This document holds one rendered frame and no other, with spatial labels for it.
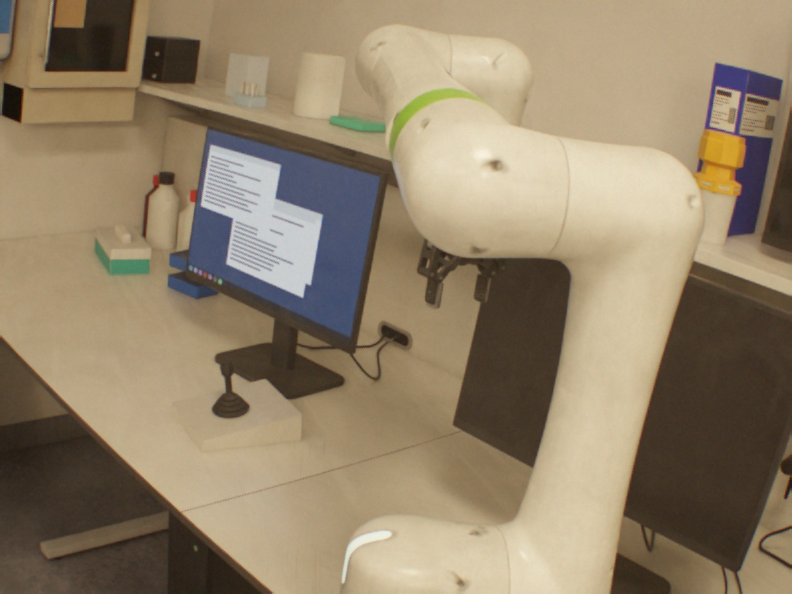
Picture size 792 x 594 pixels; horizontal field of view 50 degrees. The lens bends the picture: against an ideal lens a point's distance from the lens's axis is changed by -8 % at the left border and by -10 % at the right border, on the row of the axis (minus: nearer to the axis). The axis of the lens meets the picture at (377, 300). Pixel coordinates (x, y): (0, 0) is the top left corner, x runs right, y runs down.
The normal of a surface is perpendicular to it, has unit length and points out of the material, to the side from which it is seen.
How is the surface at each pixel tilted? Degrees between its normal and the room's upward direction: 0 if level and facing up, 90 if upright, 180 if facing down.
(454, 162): 63
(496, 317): 86
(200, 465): 0
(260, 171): 86
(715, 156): 90
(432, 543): 9
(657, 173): 41
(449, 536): 5
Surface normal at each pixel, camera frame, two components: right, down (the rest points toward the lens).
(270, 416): -0.01, -0.92
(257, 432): 0.51, 0.29
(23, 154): 0.67, 0.31
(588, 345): -0.70, 0.18
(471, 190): -0.17, 0.19
